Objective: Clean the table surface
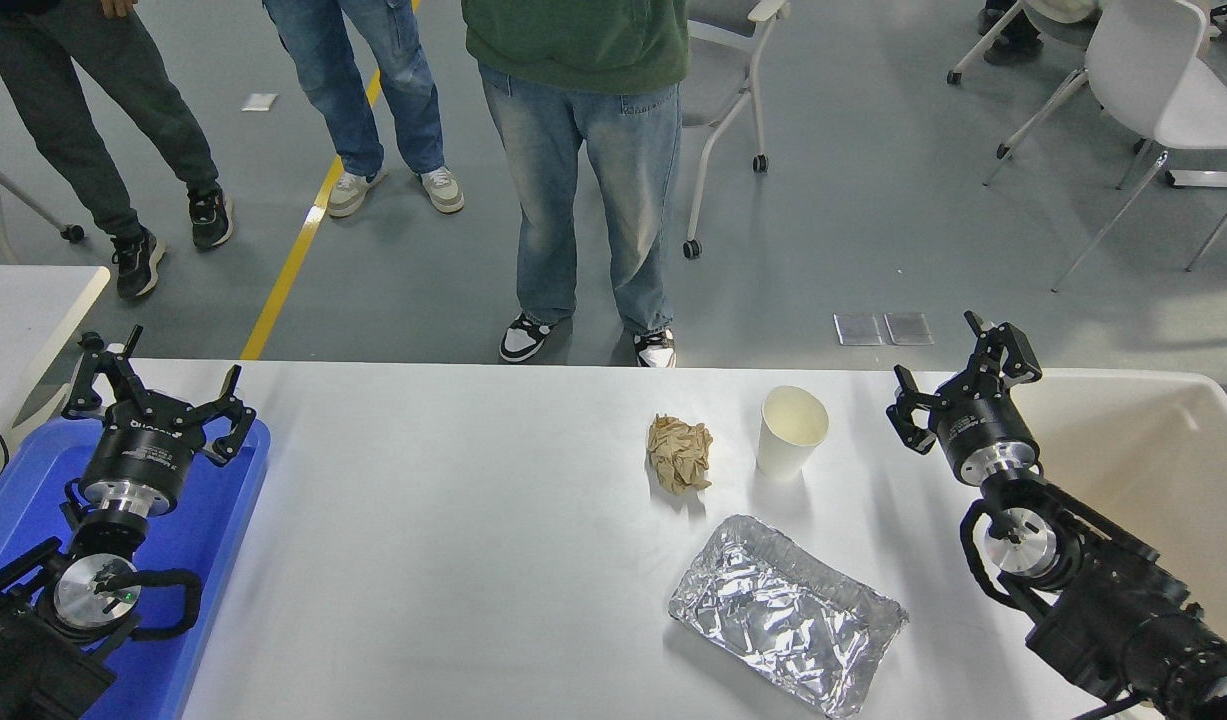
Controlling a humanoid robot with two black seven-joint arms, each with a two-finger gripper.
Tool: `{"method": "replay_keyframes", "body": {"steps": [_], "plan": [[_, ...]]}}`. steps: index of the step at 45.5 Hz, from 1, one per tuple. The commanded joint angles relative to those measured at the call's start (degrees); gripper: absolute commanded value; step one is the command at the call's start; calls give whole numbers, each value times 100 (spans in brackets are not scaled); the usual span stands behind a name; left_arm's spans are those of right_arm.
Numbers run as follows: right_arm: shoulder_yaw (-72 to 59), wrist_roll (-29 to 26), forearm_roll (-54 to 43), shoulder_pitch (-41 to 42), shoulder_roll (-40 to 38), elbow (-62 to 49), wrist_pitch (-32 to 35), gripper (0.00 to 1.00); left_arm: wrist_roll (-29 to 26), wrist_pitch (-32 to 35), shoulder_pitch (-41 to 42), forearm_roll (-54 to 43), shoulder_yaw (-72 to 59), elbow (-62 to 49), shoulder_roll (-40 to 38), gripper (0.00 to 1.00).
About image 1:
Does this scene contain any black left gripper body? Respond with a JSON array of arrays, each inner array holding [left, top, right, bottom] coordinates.
[[81, 404, 207, 494]]

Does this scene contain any grey chair with casters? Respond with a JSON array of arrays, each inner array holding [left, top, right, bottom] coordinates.
[[678, 0, 792, 261]]

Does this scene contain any white shell chair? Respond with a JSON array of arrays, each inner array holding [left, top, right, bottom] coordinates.
[[983, 0, 1227, 293]]

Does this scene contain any white paper cup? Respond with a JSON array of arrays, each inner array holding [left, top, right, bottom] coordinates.
[[755, 386, 831, 483]]

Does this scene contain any grey-legged caster chair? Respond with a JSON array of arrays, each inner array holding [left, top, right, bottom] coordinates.
[[0, 120, 86, 266]]

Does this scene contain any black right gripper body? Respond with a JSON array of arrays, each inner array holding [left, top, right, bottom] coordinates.
[[934, 385, 1037, 487]]

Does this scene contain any white-legged caster chair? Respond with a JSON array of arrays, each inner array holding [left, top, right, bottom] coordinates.
[[946, 0, 1104, 161]]

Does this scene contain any white side table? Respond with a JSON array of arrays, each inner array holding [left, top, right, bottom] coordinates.
[[0, 264, 112, 451]]

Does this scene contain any tan paper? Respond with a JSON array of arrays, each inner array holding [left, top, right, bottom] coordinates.
[[646, 413, 715, 496]]

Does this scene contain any silver foil tray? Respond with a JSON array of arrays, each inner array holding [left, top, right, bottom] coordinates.
[[668, 514, 910, 719]]

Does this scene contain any blue plastic tray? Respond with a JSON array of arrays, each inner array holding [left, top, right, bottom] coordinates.
[[0, 415, 272, 720]]

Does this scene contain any large pale plastic bin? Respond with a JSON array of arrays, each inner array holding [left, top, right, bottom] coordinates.
[[995, 368, 1227, 651]]

